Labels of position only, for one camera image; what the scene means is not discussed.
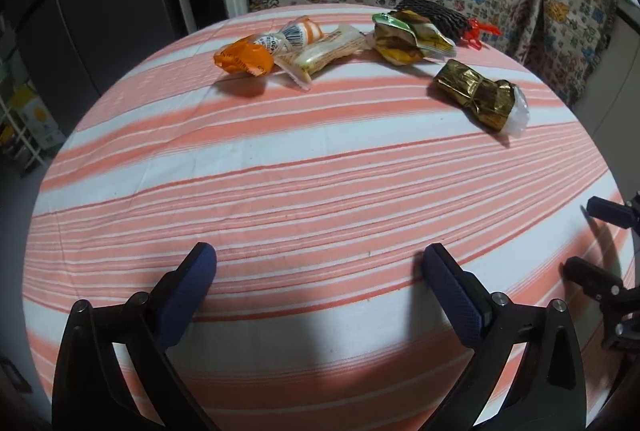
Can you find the gold foil wrapper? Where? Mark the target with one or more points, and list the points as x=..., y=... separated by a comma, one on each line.
x=475, y=93

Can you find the dark grey refrigerator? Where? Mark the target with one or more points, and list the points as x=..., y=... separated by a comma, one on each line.
x=110, y=1

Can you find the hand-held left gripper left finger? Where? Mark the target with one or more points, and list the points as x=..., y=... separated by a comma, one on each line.
x=187, y=291

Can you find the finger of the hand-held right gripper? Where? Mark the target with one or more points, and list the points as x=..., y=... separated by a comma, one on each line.
x=592, y=273
x=612, y=211

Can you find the small printed blanket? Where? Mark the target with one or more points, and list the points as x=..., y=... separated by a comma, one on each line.
x=565, y=11

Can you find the orange white striped tablecloth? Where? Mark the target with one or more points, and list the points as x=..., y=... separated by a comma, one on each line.
x=300, y=186

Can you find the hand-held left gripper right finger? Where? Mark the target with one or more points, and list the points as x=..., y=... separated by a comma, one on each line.
x=455, y=296

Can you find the red twisted wrapper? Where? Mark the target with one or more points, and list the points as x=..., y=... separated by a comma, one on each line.
x=479, y=33

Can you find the white orange striped wrapper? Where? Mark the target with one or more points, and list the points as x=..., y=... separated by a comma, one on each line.
x=295, y=33

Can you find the clear cream snack wrapper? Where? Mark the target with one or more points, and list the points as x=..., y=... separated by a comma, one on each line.
x=325, y=56

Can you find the black foam net sleeve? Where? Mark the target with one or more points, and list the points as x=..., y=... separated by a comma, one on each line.
x=440, y=16

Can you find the yellow cardboard box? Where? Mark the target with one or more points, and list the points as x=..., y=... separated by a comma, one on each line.
x=37, y=116

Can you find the green gold snack wrapper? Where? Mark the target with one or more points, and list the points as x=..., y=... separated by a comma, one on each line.
x=405, y=41

